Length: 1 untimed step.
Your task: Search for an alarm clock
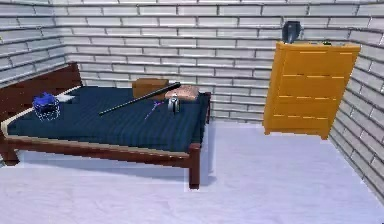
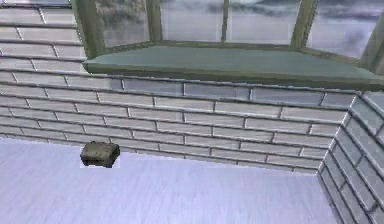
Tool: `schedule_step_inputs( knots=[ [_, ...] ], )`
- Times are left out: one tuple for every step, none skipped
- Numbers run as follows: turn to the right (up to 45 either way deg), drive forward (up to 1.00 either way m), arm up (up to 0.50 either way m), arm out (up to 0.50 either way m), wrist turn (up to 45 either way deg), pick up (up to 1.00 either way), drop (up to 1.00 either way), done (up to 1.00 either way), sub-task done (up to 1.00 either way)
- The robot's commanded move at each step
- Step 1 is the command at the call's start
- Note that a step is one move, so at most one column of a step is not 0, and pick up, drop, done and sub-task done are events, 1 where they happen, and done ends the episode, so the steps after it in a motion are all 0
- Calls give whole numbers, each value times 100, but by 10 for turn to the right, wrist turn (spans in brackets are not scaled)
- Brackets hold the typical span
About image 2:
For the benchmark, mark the green framed bay window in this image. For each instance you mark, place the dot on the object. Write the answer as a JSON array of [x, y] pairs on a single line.
[[233, 66]]

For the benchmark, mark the olive green box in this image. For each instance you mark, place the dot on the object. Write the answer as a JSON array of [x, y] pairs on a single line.
[[100, 154]]

